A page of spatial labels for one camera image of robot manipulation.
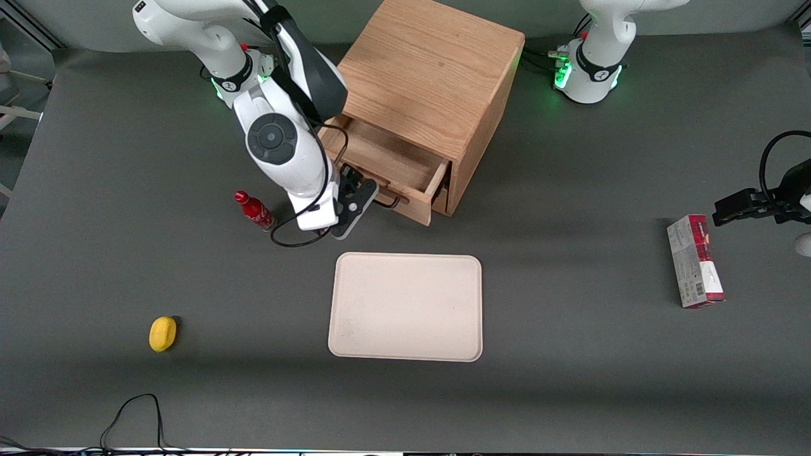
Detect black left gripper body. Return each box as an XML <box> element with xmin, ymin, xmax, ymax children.
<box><xmin>757</xmin><ymin>160</ymin><xmax>811</xmax><ymax>224</ymax></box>

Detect wooden two-drawer cabinet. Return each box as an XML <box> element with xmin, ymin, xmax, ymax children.
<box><xmin>338</xmin><ymin>0</ymin><xmax>527</xmax><ymax>217</ymax></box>

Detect red cola bottle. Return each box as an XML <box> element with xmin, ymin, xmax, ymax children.
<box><xmin>234</xmin><ymin>190</ymin><xmax>278</xmax><ymax>232</ymax></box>

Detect red plaid cardboard box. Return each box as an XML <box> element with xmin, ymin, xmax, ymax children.
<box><xmin>667</xmin><ymin>214</ymin><xmax>726</xmax><ymax>309</ymax></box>

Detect cream rectangular plastic tray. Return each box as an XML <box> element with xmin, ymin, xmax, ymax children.
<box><xmin>328</xmin><ymin>252</ymin><xmax>483</xmax><ymax>363</ymax></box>

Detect yellow lemon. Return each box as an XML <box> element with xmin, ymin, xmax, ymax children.
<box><xmin>149</xmin><ymin>316</ymin><xmax>178</xmax><ymax>353</ymax></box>

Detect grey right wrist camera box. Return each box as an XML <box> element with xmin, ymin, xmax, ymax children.
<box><xmin>329</xmin><ymin>179</ymin><xmax>380</xmax><ymax>241</ymax></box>

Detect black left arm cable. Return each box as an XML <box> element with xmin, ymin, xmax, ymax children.
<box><xmin>759</xmin><ymin>130</ymin><xmax>811</xmax><ymax>203</ymax></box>

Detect black arm base cables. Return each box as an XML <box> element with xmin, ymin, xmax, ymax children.
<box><xmin>523</xmin><ymin>46</ymin><xmax>574</xmax><ymax>77</ymax></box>

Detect black looped table cable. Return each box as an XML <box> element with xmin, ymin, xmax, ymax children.
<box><xmin>100</xmin><ymin>393</ymin><xmax>167</xmax><ymax>453</ymax></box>

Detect white metal frame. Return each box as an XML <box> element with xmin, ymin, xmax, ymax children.
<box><xmin>0</xmin><ymin>41</ymin><xmax>55</xmax><ymax>130</ymax></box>

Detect aluminium frame rail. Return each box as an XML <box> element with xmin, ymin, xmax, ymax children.
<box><xmin>0</xmin><ymin>0</ymin><xmax>65</xmax><ymax>51</ymax></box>

